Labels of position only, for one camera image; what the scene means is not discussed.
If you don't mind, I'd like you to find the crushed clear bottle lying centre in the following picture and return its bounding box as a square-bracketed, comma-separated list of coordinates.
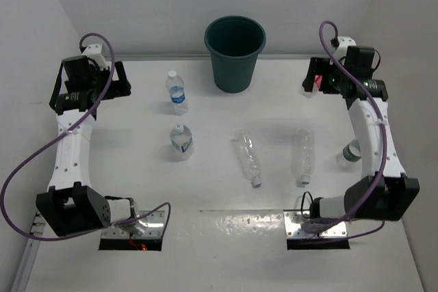
[232, 129, 262, 188]

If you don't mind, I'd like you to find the tall upright water bottle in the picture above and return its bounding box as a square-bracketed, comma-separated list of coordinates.
[166, 70, 188, 115]

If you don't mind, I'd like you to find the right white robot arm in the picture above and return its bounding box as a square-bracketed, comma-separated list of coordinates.
[302, 46, 420, 224]

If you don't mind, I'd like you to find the metal base plate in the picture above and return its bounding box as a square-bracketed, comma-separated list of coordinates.
[283, 210, 348, 239]
[101, 211, 166, 240]

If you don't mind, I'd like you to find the clear bottle lying right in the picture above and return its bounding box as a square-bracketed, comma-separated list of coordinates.
[292, 128, 315, 187]

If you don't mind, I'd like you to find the left aluminium rail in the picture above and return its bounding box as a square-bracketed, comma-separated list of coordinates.
[11, 211, 46, 292]

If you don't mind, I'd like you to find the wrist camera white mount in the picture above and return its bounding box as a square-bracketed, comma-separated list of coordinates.
[81, 43, 107, 70]
[333, 36, 357, 60]

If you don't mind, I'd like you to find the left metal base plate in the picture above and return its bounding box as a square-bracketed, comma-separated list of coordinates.
[101, 211, 166, 240]

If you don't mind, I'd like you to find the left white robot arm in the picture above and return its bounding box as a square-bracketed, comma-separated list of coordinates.
[36, 55, 136, 237]

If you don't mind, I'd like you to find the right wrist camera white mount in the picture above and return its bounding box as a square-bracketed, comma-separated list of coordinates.
[333, 36, 357, 60]

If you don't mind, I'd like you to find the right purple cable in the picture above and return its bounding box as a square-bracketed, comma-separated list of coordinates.
[300, 20, 394, 243]

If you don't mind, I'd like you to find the dark teal plastic bin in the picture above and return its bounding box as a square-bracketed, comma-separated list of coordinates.
[204, 16, 266, 94]

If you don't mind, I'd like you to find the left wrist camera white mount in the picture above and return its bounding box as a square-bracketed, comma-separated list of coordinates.
[81, 43, 107, 70]

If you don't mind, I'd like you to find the short round water bottle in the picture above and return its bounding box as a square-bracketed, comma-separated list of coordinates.
[170, 123, 194, 160]

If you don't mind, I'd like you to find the green label bottle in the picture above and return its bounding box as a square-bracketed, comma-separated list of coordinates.
[335, 139, 361, 170]

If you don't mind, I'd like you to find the red cap bottle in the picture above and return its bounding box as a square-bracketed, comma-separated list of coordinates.
[300, 75, 322, 98]

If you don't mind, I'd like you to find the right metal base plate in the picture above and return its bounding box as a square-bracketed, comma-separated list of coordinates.
[283, 210, 348, 239]

